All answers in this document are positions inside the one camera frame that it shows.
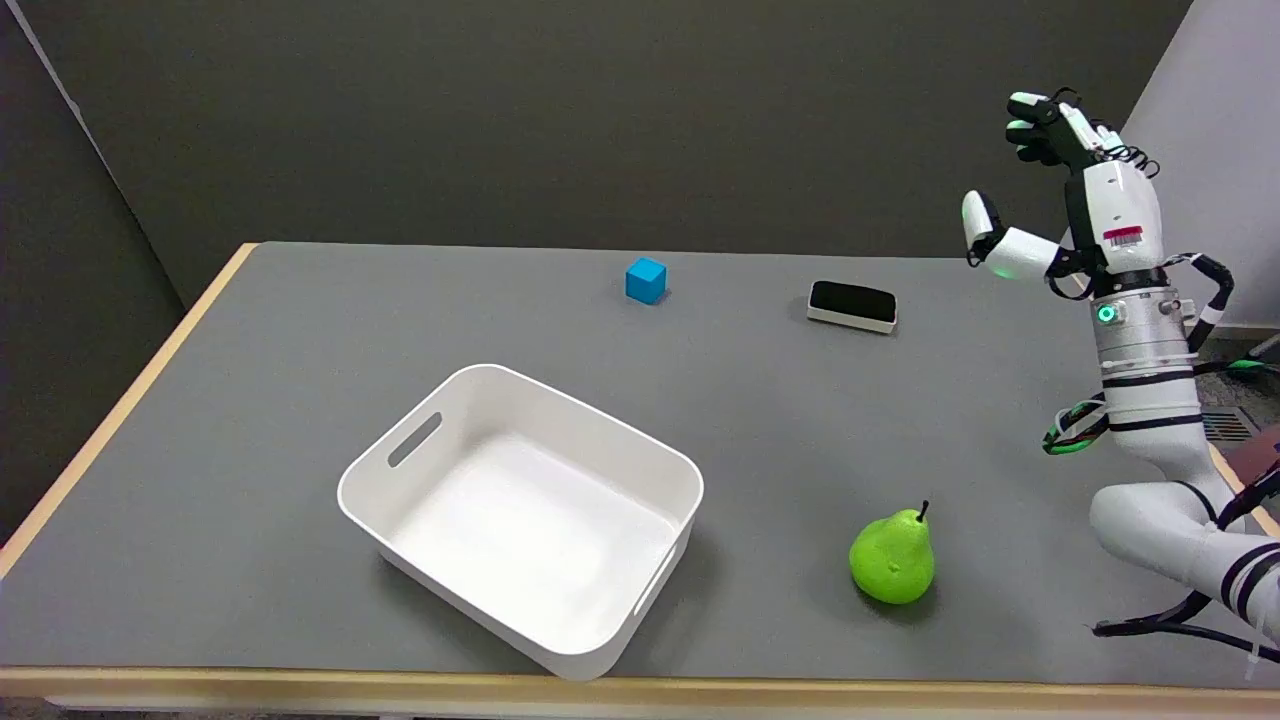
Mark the black and white blackboard eraser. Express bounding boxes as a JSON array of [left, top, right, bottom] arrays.
[[806, 280, 899, 335]]

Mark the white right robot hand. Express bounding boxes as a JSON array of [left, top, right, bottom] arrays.
[[961, 89, 1168, 301]]

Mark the green pear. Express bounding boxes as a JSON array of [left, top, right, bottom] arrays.
[[848, 500, 937, 606]]

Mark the white plastic bin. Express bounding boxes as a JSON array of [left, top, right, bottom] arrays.
[[337, 363, 705, 682]]

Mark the green robot cable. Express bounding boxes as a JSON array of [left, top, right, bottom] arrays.
[[1042, 395, 1109, 456]]

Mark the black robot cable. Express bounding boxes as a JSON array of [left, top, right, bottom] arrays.
[[1090, 470, 1280, 666]]

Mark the blue cube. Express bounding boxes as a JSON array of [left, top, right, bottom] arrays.
[[625, 257, 668, 305]]

